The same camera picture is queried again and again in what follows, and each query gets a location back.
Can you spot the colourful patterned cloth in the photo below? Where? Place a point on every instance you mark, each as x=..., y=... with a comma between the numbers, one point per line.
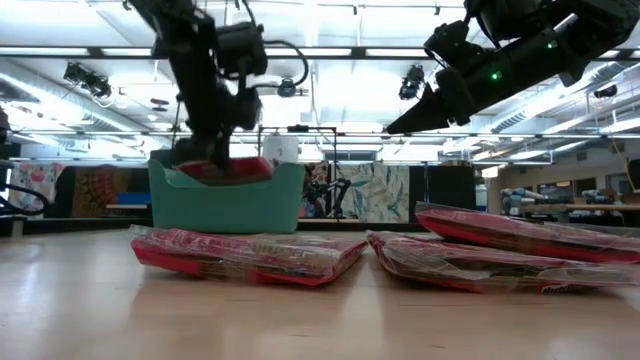
x=312, y=192

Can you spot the black horizontal frame beam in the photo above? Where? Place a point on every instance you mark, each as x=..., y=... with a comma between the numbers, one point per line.
x=350, y=134
x=380, y=51

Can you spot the leaf patterned cloth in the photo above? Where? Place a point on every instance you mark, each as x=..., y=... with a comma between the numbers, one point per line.
x=380, y=192

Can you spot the floral patterned cloth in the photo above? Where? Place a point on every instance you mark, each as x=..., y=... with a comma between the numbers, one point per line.
x=35, y=182

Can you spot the blue board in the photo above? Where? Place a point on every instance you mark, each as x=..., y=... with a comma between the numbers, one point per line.
x=134, y=198

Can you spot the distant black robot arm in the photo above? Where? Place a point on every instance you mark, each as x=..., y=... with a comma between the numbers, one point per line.
x=341, y=192

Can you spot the red popcorn bag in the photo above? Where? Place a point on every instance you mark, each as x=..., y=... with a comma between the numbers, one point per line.
x=250, y=170
x=250, y=260
x=525, y=232
x=475, y=270

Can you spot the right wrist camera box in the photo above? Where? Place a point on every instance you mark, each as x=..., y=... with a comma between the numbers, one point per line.
x=450, y=42

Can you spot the black aluminium table frame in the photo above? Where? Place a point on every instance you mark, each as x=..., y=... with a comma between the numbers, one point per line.
x=350, y=226

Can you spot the distant wooden table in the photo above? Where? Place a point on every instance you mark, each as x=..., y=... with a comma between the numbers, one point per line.
x=580, y=207

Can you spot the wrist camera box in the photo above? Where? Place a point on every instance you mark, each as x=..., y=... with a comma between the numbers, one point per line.
x=242, y=50
x=450, y=42

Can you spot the teal plastic basket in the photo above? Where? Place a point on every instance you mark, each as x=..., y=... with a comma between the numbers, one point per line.
x=225, y=207

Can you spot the black panel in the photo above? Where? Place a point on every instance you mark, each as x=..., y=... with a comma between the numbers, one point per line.
x=450, y=187

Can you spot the black ceiling mounted device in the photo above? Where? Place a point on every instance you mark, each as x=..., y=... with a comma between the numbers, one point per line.
x=287, y=88
x=412, y=82
x=87, y=80

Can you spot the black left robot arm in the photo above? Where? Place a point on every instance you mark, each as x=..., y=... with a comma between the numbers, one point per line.
x=190, y=65

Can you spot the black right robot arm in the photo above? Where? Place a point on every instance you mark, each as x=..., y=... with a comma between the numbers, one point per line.
x=530, y=55

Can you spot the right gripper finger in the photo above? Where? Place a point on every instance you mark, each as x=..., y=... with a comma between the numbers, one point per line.
x=425, y=102
x=425, y=122

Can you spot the white paper roll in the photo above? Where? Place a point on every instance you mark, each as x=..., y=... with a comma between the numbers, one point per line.
x=280, y=148

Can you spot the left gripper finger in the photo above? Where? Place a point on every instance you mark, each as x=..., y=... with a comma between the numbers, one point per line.
x=212, y=152
x=226, y=152

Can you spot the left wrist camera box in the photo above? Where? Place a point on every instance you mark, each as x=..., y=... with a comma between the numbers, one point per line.
x=242, y=50

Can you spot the brown patterned cloth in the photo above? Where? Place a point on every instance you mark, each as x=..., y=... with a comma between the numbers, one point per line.
x=95, y=190

